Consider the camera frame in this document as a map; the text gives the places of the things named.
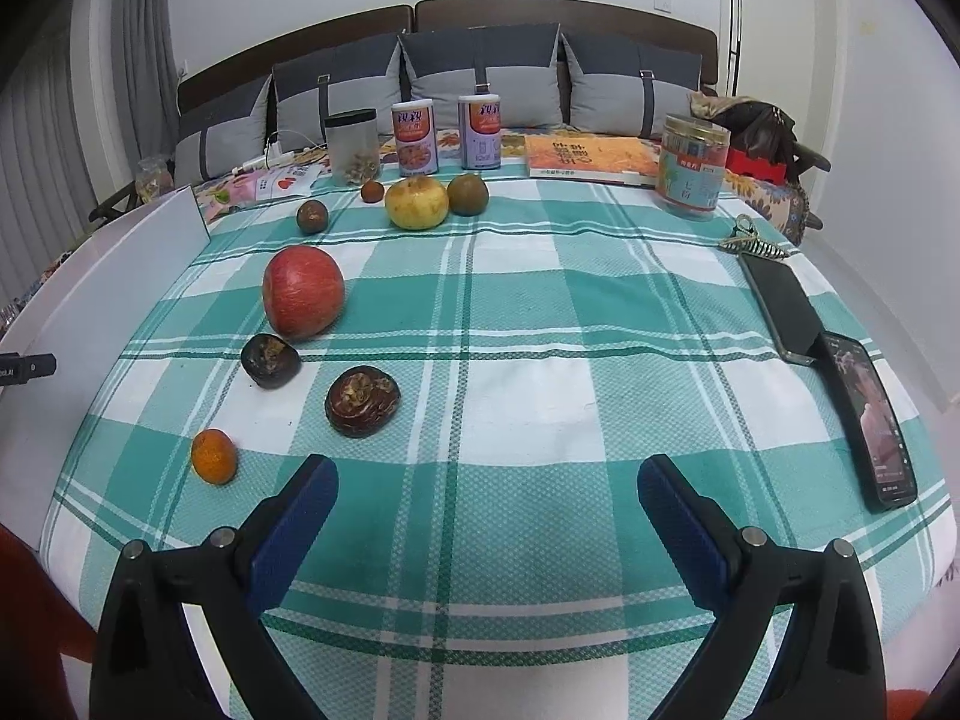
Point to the purple label can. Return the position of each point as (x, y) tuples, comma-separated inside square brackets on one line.
[(479, 131)]

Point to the orange label can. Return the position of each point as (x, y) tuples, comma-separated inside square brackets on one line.
[(415, 136)]

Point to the small brown round fruit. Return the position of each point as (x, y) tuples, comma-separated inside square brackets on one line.
[(373, 192)]

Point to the small orange tangerine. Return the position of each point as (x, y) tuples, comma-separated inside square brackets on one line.
[(214, 456)]

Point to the green checked tablecloth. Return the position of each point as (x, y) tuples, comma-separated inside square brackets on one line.
[(540, 315)]

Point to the green-brown round fruit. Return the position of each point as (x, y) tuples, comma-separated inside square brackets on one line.
[(468, 194)]

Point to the clear jar with green lid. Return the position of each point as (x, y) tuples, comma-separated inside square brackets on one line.
[(691, 165)]

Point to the small dark round fruit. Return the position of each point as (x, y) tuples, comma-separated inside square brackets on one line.
[(311, 217)]

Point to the dark brown bag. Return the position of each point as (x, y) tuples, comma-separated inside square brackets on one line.
[(757, 127)]

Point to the printed paper cards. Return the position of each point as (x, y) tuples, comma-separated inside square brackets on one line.
[(281, 181)]

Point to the grey curtain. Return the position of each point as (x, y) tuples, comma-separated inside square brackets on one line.
[(75, 127)]

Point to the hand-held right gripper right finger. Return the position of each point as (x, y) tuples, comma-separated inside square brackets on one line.
[(679, 521)]

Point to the black phone face down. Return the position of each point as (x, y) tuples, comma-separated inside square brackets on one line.
[(784, 304)]

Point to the floral blanket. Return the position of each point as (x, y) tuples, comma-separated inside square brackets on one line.
[(757, 199)]

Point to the grey cushion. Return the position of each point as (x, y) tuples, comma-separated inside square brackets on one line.
[(225, 127), (337, 82), (630, 86), (480, 67)]

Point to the metal hair clip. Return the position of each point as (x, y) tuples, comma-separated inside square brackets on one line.
[(754, 244)]

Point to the white board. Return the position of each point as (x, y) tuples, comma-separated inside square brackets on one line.
[(90, 292)]

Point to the dark brown sofa backrest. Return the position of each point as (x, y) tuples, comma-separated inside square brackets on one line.
[(525, 15)]

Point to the large dark brown wrinkled fruit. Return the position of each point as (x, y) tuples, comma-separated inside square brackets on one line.
[(362, 400)]

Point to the clear jar with black lid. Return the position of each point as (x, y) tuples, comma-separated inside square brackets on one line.
[(351, 146)]

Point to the yellow apple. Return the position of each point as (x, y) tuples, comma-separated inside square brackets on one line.
[(416, 202)]

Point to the red box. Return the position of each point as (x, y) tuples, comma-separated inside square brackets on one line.
[(757, 165)]

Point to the orange cover book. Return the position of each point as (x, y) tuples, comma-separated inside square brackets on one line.
[(592, 157)]

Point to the small glass jar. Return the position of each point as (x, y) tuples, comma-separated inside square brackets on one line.
[(154, 180)]

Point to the phone with lit screen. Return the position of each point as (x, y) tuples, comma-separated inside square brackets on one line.
[(870, 420)]

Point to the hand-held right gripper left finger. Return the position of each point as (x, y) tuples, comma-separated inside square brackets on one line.
[(296, 521)]

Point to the red apple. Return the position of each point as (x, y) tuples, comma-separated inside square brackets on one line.
[(303, 291)]

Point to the dark wooden armrest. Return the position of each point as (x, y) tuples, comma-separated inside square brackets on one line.
[(112, 206), (814, 159)]

